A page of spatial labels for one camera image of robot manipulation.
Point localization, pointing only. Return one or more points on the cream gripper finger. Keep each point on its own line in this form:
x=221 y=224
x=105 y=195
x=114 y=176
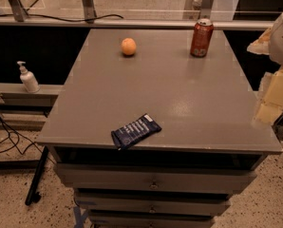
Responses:
x=261 y=44
x=269 y=104

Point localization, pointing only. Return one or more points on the orange fruit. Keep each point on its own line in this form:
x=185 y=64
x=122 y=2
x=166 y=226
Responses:
x=128 y=46

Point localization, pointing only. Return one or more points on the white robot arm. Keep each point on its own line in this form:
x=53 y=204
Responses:
x=270 y=42

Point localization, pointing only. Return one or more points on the blue rxbar wrapper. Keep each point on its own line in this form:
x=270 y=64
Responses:
x=132 y=133

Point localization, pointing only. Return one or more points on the red soda can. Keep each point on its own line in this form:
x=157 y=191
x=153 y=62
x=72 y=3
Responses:
x=203 y=31

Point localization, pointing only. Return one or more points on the grey drawer cabinet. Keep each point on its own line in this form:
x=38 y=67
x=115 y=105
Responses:
x=182 y=177

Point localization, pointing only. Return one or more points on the white pump soap bottle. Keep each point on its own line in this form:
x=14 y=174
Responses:
x=27 y=78

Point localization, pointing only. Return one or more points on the black floor stand bar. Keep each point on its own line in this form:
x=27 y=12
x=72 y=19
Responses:
x=33 y=195

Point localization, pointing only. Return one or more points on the metal frame rail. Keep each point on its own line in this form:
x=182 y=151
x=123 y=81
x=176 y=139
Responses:
x=230 y=14

